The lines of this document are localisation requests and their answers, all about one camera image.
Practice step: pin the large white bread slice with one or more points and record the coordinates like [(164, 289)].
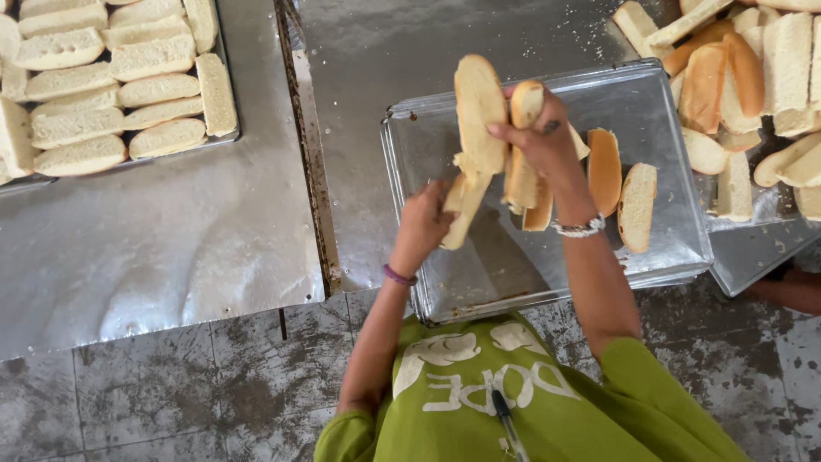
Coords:
[(478, 109)]

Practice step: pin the metal tray under heap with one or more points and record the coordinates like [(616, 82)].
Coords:
[(763, 253)]

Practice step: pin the person's right fingers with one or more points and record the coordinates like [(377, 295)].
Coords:
[(503, 131)]

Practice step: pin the rows of bread slices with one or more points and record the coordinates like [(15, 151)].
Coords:
[(96, 83)]

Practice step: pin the brown-edged bread slice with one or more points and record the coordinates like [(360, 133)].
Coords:
[(540, 212)]

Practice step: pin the purple wrist band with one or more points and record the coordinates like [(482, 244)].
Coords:
[(399, 277)]

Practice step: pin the white bread piece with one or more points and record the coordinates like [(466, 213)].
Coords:
[(579, 144)]

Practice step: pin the oval white bread slice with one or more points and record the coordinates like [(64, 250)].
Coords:
[(636, 206)]

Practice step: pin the small crusty bread slice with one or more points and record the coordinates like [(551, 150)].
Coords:
[(526, 102)]

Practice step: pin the narrow white bread slice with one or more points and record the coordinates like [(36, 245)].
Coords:
[(467, 208)]

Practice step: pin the pale bread slice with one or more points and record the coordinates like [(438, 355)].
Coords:
[(518, 183)]

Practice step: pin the heap of bread slices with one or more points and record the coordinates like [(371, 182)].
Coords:
[(750, 83)]

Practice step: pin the green printed shirt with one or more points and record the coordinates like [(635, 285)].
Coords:
[(513, 410)]

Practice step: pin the black pen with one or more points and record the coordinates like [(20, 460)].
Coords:
[(507, 420)]

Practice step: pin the person's left hand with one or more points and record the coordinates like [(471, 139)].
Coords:
[(420, 224)]

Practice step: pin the person's left fingers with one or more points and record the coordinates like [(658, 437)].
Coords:
[(444, 204)]

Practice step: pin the person's right hand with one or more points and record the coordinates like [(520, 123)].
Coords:
[(548, 147)]

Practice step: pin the stack of empty metal trays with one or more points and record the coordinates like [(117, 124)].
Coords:
[(648, 109)]

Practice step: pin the metal tray under rows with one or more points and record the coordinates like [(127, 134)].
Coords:
[(228, 138)]

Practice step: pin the golden crust bread slice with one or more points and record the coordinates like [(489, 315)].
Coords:
[(604, 170)]

